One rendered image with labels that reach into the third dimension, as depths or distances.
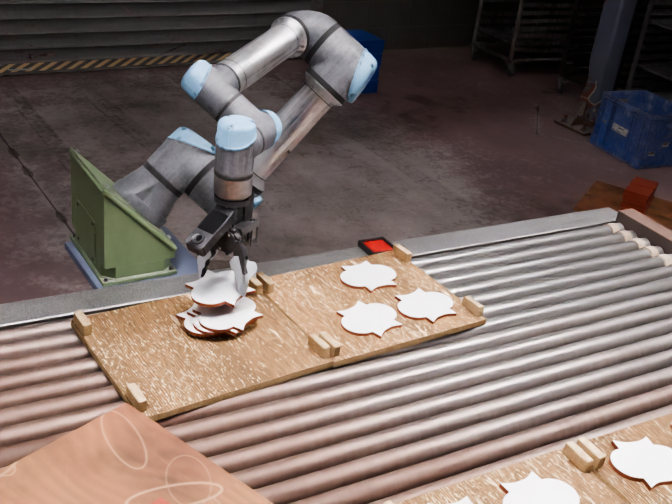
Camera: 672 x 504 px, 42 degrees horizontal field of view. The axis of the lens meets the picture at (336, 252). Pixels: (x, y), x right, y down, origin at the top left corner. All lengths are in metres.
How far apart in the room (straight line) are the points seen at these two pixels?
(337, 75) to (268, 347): 0.66
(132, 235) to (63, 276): 1.84
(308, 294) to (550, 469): 0.68
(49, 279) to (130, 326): 2.06
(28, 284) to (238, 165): 2.26
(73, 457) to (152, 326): 0.53
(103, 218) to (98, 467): 0.81
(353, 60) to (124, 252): 0.68
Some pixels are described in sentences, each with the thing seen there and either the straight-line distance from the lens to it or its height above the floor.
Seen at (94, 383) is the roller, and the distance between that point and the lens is 1.72.
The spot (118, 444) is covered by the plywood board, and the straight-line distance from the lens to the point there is 1.38.
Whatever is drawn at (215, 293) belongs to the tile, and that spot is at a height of 1.01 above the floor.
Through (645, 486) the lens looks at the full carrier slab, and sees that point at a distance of 1.67.
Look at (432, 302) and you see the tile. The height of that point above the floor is 0.94.
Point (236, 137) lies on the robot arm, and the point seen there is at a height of 1.35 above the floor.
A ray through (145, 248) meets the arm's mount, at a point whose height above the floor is 0.95.
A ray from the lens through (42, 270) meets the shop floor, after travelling 3.94.
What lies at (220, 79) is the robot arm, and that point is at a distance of 1.79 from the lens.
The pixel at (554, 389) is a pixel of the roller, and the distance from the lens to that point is 1.86.
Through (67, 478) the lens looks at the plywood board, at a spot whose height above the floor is 1.04.
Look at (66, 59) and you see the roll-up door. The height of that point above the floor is 0.09.
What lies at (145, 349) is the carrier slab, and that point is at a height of 0.94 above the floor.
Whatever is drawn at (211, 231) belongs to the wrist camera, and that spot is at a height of 1.16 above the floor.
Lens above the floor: 1.94
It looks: 27 degrees down
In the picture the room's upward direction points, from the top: 7 degrees clockwise
